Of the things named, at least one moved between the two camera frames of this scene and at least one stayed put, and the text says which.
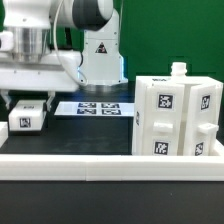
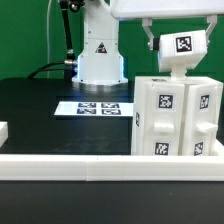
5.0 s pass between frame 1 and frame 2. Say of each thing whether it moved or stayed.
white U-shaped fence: stayed
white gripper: moved
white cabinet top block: moved
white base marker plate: stayed
